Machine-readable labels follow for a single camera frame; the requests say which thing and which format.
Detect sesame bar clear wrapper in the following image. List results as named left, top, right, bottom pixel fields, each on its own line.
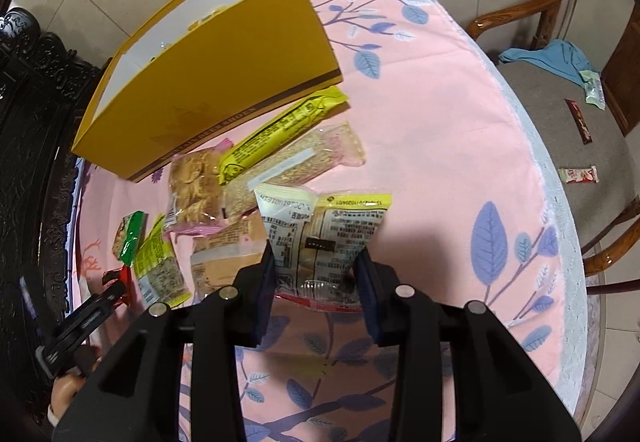
left=222, top=122, right=366, bottom=222

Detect dark carved wooden sofa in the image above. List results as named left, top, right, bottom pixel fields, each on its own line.
left=1, top=8, right=102, bottom=441

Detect wooden armchair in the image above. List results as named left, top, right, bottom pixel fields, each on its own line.
left=466, top=0, right=639, bottom=276

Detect pink floral tablecloth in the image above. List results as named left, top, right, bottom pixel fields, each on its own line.
left=80, top=0, right=579, bottom=441

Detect green yellow seed packet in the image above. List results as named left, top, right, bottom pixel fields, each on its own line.
left=132, top=214, right=192, bottom=308

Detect yellow green long packet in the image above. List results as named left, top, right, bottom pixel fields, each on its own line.
left=218, top=87, right=348, bottom=185

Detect blue cloth on chair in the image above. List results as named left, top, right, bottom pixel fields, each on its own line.
left=498, top=39, right=600, bottom=86

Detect white red packet on chair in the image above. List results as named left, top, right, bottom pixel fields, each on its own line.
left=558, top=166, right=599, bottom=184

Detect dark red packet on chair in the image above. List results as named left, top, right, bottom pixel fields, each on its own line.
left=565, top=98, right=592, bottom=144

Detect red snack packet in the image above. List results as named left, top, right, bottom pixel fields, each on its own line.
left=102, top=264, right=134, bottom=306

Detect white label snack packet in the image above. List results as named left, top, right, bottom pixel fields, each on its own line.
left=254, top=183, right=392, bottom=312

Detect person left hand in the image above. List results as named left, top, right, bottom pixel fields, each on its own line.
left=47, top=346, right=102, bottom=427

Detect cartoon green snack packet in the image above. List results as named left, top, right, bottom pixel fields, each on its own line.
left=112, top=210, right=146, bottom=266

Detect yellow cardboard shoe box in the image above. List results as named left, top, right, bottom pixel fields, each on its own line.
left=72, top=0, right=343, bottom=182

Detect brown paper snack bag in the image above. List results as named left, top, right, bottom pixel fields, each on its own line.
left=190, top=211, right=267, bottom=299

